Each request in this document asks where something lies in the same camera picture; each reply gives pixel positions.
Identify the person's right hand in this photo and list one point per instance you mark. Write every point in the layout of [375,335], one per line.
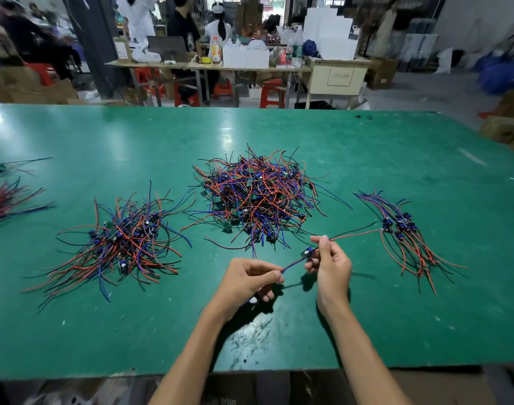
[333,278]

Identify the person's left hand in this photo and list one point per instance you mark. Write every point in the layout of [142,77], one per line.
[240,287]

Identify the person's left forearm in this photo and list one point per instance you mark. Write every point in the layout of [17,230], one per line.
[189,362]

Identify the person's right forearm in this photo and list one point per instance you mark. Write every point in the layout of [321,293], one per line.
[363,362]

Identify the red plastic stool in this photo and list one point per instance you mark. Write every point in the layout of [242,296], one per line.
[147,80]
[272,93]
[221,90]
[42,74]

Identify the cream cabinet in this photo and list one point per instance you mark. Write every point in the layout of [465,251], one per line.
[335,80]

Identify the brown cardboard box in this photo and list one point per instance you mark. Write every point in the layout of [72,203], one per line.
[382,73]

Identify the long wooden work table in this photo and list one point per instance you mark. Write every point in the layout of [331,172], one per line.
[206,65]

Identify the row of white containers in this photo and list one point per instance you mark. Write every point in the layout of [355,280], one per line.
[246,57]

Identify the dark blue bag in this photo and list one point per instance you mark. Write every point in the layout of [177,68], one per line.
[311,48]

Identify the stack of white boxes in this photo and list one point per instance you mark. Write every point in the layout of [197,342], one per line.
[331,33]

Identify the grey laptop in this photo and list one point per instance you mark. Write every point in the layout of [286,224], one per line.
[167,48]

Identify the heap of blue bags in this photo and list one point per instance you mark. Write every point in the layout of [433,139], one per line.
[503,76]

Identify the dark pillar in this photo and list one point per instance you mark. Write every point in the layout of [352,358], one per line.
[96,42]

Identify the row of cardboard boxes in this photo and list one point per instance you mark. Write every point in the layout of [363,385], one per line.
[29,87]

